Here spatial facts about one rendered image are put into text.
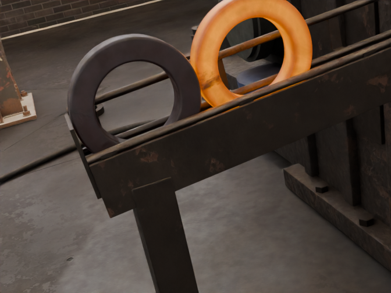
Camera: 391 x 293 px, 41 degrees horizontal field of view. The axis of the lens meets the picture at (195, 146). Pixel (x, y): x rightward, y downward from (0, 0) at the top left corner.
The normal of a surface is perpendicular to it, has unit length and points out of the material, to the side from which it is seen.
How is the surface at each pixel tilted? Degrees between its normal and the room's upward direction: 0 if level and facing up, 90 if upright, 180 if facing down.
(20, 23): 90
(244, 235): 0
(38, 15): 90
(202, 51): 90
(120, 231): 0
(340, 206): 0
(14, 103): 90
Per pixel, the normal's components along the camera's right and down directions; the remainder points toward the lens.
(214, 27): 0.32, 0.33
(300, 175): -0.19, -0.90
